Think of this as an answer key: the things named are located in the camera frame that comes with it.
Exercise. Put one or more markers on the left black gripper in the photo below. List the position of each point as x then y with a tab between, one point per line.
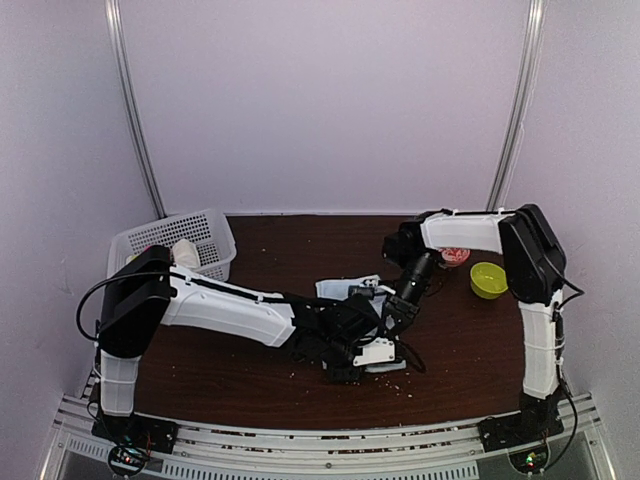
337	376

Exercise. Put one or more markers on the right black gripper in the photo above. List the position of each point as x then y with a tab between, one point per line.
401	308

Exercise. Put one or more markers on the light blue towel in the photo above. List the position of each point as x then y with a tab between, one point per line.
335	287

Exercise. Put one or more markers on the white terry towel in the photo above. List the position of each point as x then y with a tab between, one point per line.
185	254

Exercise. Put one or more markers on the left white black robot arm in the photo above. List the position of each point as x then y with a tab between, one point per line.
151	291

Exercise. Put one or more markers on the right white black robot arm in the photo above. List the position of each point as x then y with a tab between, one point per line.
534	264

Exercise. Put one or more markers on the red white patterned ceramic bowl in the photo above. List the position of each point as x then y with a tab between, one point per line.
454	257

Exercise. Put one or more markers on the lime green plastic bowl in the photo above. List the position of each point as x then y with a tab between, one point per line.
488	280

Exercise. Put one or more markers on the right round circuit board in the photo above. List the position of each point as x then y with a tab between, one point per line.
530	461

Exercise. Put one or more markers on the round circuit board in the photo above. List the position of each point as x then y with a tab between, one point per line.
530	461
125	461

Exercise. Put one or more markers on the left round circuit board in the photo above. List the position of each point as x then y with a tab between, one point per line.
125	461

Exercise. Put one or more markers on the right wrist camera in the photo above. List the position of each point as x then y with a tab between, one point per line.
404	245

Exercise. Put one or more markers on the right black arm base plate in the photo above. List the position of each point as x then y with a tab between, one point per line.
526	426

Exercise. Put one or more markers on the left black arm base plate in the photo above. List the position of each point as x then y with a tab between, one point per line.
142	432

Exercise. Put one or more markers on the right aluminium frame post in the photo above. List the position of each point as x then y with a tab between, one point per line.
525	86

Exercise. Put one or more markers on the aluminium frame post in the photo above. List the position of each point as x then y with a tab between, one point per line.
525	86
118	42

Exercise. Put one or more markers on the left aluminium frame post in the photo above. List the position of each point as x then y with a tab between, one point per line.
118	42

